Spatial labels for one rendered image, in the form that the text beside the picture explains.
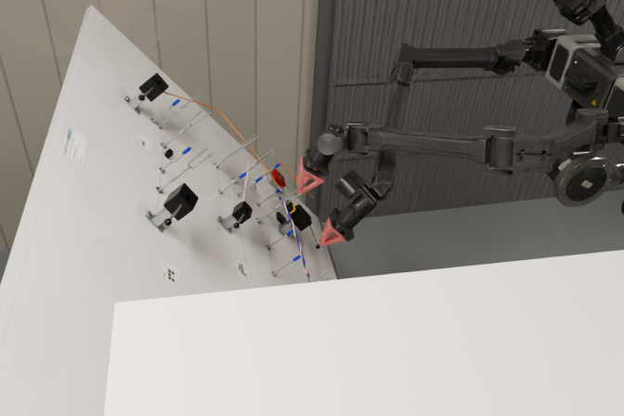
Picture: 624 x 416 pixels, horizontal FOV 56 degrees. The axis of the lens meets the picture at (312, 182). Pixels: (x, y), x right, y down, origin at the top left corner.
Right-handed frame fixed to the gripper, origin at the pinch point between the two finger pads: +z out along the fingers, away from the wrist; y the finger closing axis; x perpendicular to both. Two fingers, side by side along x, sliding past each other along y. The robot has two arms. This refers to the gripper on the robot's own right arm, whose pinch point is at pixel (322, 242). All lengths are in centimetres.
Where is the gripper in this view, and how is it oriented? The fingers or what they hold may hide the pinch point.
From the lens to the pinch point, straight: 172.2
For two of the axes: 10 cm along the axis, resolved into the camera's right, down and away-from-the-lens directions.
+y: 0.6, 4.6, -8.9
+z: -6.8, 6.7, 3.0
